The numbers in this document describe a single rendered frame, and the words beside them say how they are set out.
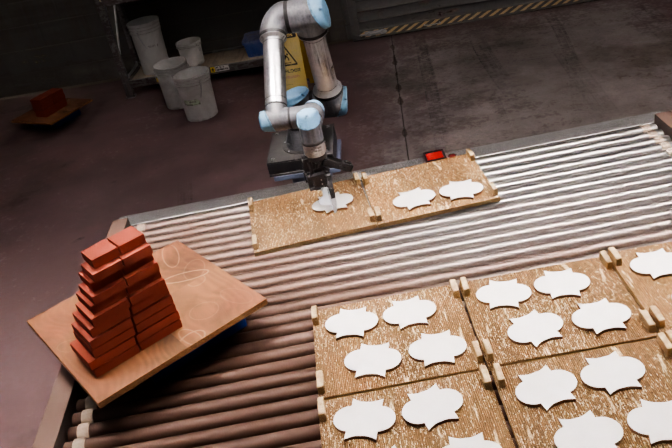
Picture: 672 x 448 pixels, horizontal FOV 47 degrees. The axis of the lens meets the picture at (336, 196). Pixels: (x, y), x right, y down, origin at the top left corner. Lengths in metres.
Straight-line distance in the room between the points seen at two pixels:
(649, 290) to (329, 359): 0.84
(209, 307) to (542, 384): 0.89
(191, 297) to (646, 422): 1.19
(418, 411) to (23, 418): 2.35
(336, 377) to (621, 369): 0.67
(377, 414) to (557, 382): 0.42
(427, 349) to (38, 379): 2.42
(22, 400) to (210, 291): 1.87
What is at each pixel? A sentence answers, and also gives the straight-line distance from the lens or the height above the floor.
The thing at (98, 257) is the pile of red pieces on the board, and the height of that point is 1.33.
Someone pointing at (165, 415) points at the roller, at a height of 0.92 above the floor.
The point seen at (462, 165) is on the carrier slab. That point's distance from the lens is 2.77.
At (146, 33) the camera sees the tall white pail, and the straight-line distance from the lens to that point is 7.11.
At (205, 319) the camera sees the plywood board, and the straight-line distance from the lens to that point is 2.09.
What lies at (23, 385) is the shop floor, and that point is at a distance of 4.00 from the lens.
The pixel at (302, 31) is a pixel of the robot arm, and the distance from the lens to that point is 2.78.
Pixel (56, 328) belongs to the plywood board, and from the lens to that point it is 2.29.
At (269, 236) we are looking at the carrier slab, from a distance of 2.56.
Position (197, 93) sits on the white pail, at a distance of 6.17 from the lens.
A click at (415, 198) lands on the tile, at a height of 0.95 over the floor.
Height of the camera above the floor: 2.23
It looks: 29 degrees down
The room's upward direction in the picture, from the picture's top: 12 degrees counter-clockwise
